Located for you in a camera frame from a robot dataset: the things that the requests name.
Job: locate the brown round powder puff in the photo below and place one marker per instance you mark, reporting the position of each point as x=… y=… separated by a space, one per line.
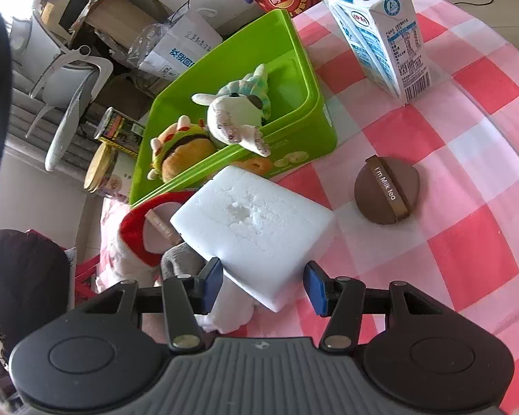
x=372 y=199

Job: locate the wooden desk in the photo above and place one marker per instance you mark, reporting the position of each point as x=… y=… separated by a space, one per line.
x=116 y=13

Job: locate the white teal plush toy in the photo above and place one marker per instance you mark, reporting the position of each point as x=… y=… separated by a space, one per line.
x=229 y=116

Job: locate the gold lid cookie jar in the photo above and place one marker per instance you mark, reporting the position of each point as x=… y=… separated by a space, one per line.
x=97 y=168

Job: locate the grey sock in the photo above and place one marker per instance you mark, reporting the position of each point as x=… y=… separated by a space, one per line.
x=181 y=261

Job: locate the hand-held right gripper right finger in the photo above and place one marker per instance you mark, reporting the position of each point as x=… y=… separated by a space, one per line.
x=315 y=289

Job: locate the grey white office chair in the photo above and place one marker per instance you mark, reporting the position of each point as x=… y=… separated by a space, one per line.
x=67 y=82

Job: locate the green plastic box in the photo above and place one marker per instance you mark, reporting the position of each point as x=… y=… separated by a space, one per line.
x=302 y=134

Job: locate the dark cloth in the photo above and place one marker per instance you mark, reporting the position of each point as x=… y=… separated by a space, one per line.
x=21 y=276

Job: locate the clear plastic bag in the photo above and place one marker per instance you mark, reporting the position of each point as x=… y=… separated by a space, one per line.
x=149 y=41

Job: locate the white cloth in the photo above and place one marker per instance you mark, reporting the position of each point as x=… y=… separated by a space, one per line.
x=233 y=311

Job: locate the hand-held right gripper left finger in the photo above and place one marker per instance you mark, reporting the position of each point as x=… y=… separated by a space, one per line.
x=214 y=283

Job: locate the santa plush toy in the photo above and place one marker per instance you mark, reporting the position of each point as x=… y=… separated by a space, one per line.
x=132 y=229

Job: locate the blue white milk carton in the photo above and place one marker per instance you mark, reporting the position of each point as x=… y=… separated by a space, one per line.
x=398 y=43

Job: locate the black yellow drink can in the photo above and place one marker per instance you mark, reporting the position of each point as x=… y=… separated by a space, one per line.
x=121 y=132

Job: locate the pink white checkered tablecloth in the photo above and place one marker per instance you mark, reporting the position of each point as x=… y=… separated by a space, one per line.
x=471 y=224

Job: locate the white foam block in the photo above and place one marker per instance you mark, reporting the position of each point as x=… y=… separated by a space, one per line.
x=259 y=233

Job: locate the burger plush toy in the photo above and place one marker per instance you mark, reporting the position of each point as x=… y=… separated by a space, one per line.
x=181 y=151

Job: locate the white paper bag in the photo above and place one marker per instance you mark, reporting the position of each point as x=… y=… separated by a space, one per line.
x=186 y=39

